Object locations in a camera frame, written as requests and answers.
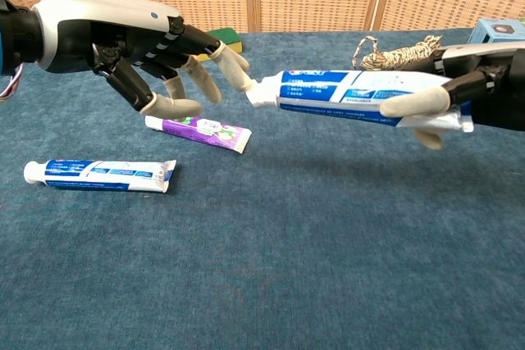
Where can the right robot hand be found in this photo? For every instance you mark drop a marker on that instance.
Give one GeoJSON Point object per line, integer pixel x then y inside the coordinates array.
{"type": "Point", "coordinates": [500, 87]}

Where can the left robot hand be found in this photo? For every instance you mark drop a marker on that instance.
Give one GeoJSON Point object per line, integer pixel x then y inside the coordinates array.
{"type": "Point", "coordinates": [102, 18]}

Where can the blue white toothpaste tube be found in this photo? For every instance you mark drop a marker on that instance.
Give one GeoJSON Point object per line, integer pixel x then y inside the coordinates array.
{"type": "Point", "coordinates": [320, 87]}
{"type": "Point", "coordinates": [94, 175]}

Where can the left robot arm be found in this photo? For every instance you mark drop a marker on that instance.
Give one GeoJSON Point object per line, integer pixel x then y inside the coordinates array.
{"type": "Point", "coordinates": [18, 34]}

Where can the purple toothpaste tube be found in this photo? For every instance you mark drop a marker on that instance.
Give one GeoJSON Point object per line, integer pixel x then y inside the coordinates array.
{"type": "Point", "coordinates": [205, 130]}

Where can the light blue cardboard box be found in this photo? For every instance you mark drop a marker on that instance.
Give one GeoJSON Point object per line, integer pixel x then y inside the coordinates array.
{"type": "Point", "coordinates": [492, 30]}

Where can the green yellow sponge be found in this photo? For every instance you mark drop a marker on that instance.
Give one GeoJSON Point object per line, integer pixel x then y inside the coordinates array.
{"type": "Point", "coordinates": [225, 35]}

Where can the teal table cloth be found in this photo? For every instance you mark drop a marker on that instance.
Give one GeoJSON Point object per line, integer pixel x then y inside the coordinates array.
{"type": "Point", "coordinates": [262, 264]}

